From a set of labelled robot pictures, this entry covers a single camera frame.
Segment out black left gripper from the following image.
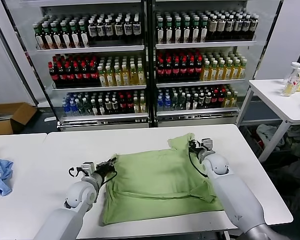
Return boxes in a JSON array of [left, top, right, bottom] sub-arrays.
[[95, 156, 118, 178]]

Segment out light green polo shirt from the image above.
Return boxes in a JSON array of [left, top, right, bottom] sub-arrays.
[[99, 133, 226, 227]]

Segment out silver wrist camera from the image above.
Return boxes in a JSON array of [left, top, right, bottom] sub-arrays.
[[81, 161, 96, 176], [201, 138, 214, 152]]

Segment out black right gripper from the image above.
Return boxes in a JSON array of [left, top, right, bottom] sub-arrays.
[[187, 139, 204, 158]]

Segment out glass drinks display cabinet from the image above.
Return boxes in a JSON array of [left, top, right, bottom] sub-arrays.
[[146, 0, 283, 128], [1, 0, 155, 132]]

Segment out white side table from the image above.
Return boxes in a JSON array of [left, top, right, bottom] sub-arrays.
[[236, 78, 300, 163]]

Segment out dark bottle blue white label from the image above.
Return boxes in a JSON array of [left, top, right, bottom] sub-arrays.
[[233, 14, 243, 40], [132, 16, 142, 40], [96, 18, 106, 42], [123, 17, 133, 40], [249, 14, 260, 39], [114, 17, 124, 41], [225, 14, 235, 40], [104, 18, 115, 41], [88, 19, 98, 42], [241, 14, 251, 40]]

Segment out crumpled light blue cloth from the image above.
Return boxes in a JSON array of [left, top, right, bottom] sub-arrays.
[[0, 157, 15, 197]]

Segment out dark bottle beige label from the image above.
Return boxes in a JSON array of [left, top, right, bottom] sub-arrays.
[[217, 15, 227, 40], [208, 15, 218, 41]]

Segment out white crumpled cloth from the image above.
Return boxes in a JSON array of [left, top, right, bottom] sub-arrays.
[[255, 124, 286, 153]]

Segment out pale green clothes pile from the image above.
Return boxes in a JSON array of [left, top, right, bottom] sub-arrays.
[[284, 124, 300, 158]]

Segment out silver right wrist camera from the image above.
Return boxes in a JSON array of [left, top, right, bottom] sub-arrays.
[[201, 138, 214, 152]]

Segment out dark garment pile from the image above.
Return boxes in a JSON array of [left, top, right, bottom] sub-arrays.
[[261, 157, 300, 213]]

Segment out clear bottle white cap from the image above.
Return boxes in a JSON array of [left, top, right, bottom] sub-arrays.
[[288, 61, 300, 76]]

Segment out yellow juice bottle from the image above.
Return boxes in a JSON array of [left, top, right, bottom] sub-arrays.
[[201, 60, 211, 81], [216, 60, 225, 81], [114, 64, 123, 87], [106, 65, 115, 87], [129, 63, 138, 86], [223, 59, 232, 80], [121, 64, 130, 86], [98, 65, 107, 87], [209, 60, 218, 81], [230, 59, 240, 80], [136, 63, 147, 85], [238, 58, 248, 80]]

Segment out open brown cardboard box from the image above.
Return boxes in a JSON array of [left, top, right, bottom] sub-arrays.
[[0, 102, 38, 136]]

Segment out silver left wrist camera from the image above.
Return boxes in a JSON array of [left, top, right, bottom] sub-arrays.
[[81, 161, 96, 176]]

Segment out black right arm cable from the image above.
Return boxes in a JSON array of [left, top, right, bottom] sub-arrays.
[[188, 148, 210, 179]]

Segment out cola bottle red cap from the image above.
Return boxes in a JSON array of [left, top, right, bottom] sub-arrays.
[[187, 57, 196, 82], [164, 58, 173, 82], [47, 61, 59, 87], [156, 58, 165, 83], [89, 61, 100, 86], [64, 62, 75, 87], [81, 61, 92, 87], [194, 56, 204, 81], [179, 57, 189, 82], [72, 62, 83, 87], [171, 58, 181, 82], [56, 62, 67, 87]]

